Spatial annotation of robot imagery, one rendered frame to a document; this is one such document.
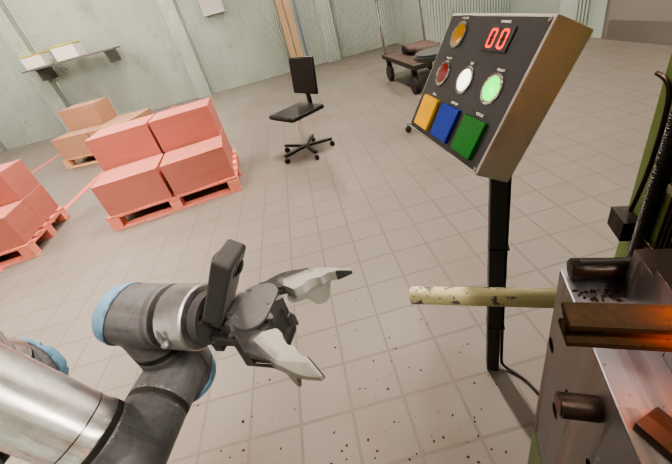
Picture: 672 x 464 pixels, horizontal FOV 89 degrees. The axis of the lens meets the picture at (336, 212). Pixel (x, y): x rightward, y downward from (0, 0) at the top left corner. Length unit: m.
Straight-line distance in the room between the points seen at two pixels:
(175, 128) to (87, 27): 6.16
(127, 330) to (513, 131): 0.69
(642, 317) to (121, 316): 0.58
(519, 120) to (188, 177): 2.88
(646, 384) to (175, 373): 0.58
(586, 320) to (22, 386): 0.58
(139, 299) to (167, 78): 8.69
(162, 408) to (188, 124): 3.10
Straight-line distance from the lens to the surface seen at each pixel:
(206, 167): 3.22
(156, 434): 0.58
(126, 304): 0.56
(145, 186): 3.35
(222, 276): 0.40
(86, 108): 6.55
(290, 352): 0.39
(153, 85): 9.27
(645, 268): 0.51
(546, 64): 0.71
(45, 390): 0.55
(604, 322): 0.40
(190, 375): 0.62
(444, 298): 0.90
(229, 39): 8.76
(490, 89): 0.74
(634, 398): 0.48
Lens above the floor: 1.30
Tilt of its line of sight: 32 degrees down
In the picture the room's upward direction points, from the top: 15 degrees counter-clockwise
